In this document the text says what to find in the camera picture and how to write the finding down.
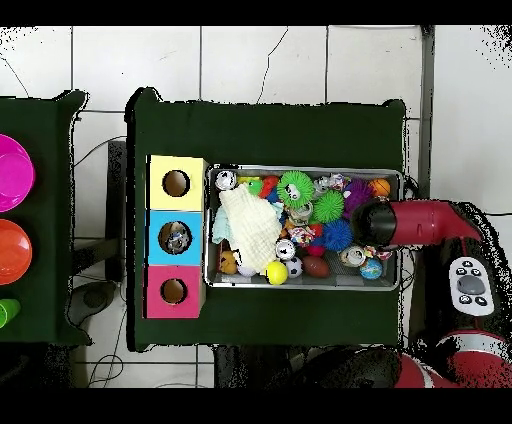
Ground cream knitted cloth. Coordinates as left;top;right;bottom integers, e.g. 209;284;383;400
218;185;283;272

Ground bag of coloured spiky balls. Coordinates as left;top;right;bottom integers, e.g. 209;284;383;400
238;174;281;206

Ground green spiky ball with eyes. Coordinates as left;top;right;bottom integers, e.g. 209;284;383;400
276;168;316;212

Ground brown toy football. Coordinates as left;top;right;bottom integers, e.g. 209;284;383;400
302;255;331;280

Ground purple spiky ball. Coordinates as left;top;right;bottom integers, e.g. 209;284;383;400
343;177;376;216

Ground wooden box with three holes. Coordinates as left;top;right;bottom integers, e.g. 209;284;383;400
143;154;211;320

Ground clear mesh bin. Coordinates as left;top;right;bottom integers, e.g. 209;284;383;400
204;163;405;293

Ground red silver soda can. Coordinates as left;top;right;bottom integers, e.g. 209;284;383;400
215;168;239;192
339;245;367;269

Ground yellow ball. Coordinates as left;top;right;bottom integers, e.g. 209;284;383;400
264;259;290;287

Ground small soccer ball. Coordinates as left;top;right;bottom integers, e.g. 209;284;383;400
283;255;306;280

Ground plain green spiky ball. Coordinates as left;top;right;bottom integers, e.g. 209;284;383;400
311;188;347;225

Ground blue spiky ball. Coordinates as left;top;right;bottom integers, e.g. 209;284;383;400
322;219;355;254

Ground small globe ball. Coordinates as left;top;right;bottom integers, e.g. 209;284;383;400
359;257;385;281

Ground orange plate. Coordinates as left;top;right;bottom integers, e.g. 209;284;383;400
0;219;34;287

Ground pink plate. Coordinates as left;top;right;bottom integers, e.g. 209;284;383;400
0;134;37;214

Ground green cup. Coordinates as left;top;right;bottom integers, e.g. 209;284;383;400
0;298;21;329

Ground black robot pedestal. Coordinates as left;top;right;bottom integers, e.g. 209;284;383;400
214;343;281;389

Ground black cable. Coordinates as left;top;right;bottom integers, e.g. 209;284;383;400
403;171;512;219

